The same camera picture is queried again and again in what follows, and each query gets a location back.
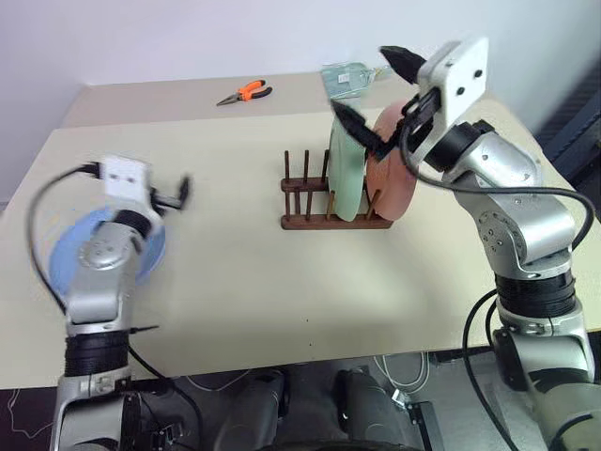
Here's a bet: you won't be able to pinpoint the wooden dish rack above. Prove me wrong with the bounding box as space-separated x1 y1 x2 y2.
280 148 393 231

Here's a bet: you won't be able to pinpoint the black ribbed object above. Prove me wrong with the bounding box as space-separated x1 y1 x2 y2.
534 59 601 180

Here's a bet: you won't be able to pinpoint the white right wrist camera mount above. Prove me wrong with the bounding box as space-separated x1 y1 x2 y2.
412 36 489 163

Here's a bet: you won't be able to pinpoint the clear plastic bag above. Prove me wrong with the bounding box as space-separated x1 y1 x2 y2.
321 62 391 101

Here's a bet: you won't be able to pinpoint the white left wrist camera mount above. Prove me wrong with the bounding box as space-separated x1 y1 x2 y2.
96 154 154 208

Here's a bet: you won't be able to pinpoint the black metal bracket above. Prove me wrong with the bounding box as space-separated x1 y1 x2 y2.
402 398 443 451

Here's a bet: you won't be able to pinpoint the thin black cable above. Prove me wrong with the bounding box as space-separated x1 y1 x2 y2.
125 345 204 451
462 286 523 451

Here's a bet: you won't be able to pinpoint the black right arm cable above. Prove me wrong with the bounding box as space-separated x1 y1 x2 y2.
398 101 595 253

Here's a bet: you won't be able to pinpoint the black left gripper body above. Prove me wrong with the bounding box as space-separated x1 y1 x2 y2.
149 187 182 213

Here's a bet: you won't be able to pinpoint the dark rounded shape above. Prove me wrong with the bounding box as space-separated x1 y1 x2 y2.
331 365 415 451
215 368 290 451

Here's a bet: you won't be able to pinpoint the pink plate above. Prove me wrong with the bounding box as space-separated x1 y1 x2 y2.
364 100 419 222

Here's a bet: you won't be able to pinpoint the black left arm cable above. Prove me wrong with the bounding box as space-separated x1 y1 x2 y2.
28 162 102 319

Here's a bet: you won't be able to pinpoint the orange handled pliers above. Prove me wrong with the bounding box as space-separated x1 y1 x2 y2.
215 80 274 108

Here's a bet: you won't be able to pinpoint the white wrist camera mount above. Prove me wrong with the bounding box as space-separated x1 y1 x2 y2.
412 36 489 163
96 154 154 208

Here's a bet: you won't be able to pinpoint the blue plate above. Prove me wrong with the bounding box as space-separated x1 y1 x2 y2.
46 209 169 295

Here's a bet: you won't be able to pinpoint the green plate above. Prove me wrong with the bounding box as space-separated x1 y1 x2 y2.
327 112 367 224

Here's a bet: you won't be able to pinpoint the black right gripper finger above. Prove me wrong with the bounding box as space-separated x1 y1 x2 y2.
378 45 426 86
331 99 392 159

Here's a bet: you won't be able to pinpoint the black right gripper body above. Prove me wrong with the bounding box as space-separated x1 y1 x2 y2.
374 88 445 160

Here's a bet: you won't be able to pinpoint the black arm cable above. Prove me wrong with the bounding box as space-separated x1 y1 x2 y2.
28 162 102 319
398 101 595 253

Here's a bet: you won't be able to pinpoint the white floor cable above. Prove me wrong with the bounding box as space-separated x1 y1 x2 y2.
373 350 431 397

